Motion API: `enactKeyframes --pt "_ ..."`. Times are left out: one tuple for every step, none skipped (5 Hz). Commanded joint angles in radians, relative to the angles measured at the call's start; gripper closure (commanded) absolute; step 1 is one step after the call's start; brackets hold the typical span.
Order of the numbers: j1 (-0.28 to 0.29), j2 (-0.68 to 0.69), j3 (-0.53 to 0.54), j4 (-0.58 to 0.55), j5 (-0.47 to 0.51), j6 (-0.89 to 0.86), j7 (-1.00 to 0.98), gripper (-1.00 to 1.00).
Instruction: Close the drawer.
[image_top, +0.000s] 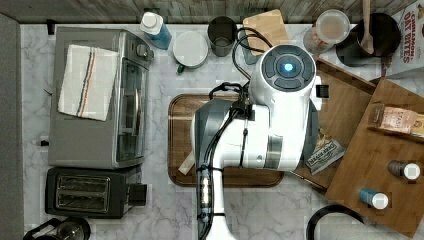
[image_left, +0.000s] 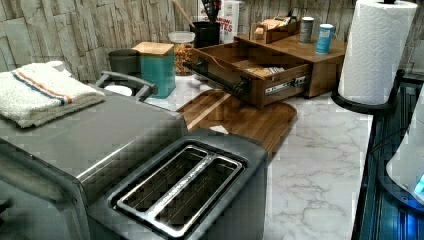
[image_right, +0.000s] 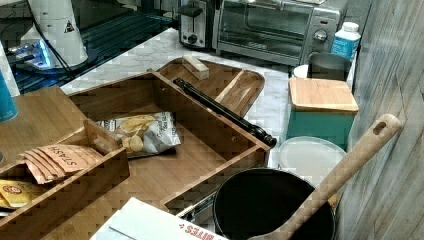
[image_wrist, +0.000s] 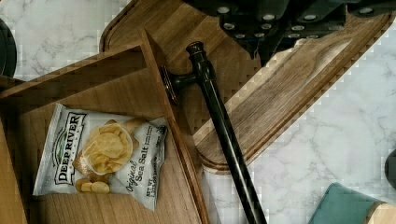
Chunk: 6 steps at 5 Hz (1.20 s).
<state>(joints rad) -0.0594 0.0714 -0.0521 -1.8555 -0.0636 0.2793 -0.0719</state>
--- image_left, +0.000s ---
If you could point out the tea packets in drawer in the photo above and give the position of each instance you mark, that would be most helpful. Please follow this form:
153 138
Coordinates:
265 71

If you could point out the wooden cutting board tray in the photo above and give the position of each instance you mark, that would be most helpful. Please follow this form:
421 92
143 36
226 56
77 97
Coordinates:
268 126

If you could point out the black two-slot toaster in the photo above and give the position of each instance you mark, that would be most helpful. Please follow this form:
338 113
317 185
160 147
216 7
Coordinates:
204 186

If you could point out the teal canister with wooden lid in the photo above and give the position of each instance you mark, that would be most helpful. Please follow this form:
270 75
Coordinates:
157 66

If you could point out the glass jar with snacks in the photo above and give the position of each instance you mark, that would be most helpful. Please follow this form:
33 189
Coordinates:
183 44

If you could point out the black utensil holder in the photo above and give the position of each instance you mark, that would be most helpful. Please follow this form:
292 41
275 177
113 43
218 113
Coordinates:
206 33

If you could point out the dark grey cup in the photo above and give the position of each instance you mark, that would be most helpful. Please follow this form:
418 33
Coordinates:
125 61

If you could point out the cinnamon oat bites cereal box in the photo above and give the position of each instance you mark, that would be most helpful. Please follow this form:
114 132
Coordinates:
225 12

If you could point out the wooden tea bag organizer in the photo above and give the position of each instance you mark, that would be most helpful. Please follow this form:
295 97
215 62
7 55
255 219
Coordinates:
274 29

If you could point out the wooden spoon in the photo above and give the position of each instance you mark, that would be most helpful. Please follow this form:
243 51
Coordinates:
183 12

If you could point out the grey spice shaker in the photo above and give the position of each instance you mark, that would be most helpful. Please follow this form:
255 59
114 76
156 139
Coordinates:
306 29

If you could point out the blue spice shaker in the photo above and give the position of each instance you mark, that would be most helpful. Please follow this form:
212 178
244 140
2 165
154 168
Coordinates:
325 35

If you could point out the black paper towel holder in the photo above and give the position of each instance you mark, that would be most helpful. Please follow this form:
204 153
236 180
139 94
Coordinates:
389 105

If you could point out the silver toaster oven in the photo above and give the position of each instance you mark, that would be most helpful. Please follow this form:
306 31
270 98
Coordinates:
57 178

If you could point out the white striped folded towel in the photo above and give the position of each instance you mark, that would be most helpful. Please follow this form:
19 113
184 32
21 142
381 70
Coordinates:
37 93

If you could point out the white paper towel roll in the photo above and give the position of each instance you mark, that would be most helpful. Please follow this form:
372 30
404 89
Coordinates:
376 42

